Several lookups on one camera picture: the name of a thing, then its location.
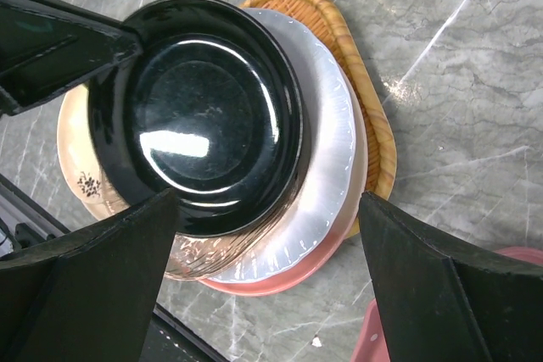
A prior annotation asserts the wooden bamboo tray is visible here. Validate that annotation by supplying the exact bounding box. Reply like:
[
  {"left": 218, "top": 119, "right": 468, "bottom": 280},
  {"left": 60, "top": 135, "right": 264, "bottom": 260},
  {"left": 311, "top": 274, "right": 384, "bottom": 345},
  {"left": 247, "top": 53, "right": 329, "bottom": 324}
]
[{"left": 239, "top": 0, "right": 398, "bottom": 239}]

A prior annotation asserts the beige pink branch plate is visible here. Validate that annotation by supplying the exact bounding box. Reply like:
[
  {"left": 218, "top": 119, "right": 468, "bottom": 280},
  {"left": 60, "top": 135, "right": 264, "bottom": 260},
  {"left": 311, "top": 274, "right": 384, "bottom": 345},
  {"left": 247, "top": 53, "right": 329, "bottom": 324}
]
[{"left": 201, "top": 79, "right": 368, "bottom": 296}]

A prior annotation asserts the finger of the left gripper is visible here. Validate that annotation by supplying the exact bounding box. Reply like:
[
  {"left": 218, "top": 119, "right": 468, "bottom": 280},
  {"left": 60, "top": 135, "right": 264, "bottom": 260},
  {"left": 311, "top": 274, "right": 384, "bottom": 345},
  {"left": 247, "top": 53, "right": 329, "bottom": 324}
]
[{"left": 1, "top": 0, "right": 142, "bottom": 115}]

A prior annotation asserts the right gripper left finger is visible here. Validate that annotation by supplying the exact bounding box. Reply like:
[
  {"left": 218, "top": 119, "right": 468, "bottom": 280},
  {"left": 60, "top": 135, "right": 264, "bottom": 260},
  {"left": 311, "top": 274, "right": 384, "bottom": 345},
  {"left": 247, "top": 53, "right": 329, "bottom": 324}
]
[{"left": 1, "top": 192, "right": 177, "bottom": 361}]

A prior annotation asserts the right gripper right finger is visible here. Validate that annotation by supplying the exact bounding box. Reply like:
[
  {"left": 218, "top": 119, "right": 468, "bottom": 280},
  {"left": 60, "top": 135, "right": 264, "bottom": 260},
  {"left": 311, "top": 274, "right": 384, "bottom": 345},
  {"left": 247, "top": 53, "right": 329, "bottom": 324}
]
[{"left": 359, "top": 192, "right": 542, "bottom": 361}]

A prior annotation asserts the white grey rimmed plate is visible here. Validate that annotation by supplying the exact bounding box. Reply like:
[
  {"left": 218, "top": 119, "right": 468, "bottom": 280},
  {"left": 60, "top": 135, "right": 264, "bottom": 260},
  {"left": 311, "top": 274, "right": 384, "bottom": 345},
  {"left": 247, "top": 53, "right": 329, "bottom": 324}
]
[{"left": 211, "top": 8, "right": 356, "bottom": 284}]

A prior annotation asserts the beige blue large plate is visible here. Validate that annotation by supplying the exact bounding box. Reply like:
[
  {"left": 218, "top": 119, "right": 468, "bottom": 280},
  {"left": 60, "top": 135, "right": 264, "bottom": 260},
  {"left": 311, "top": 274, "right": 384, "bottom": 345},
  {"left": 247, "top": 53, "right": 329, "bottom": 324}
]
[{"left": 57, "top": 85, "right": 129, "bottom": 220}]

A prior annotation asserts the black glossy plate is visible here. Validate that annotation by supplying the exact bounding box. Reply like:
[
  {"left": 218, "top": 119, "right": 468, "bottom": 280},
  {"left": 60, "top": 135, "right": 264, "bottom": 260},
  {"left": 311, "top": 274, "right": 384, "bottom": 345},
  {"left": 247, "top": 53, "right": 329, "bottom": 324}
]
[{"left": 88, "top": 0, "right": 305, "bottom": 237}]

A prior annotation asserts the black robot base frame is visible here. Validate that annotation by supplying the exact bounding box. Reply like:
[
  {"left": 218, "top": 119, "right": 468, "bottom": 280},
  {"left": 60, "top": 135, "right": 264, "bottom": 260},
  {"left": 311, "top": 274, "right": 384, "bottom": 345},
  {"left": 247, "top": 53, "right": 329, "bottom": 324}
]
[{"left": 1, "top": 179, "right": 221, "bottom": 361}]

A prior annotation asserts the pink scalloped plate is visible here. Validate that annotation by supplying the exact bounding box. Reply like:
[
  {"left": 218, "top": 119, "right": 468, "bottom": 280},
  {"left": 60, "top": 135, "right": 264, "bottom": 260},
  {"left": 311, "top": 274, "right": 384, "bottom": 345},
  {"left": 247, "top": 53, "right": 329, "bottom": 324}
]
[{"left": 350, "top": 247, "right": 542, "bottom": 362}]

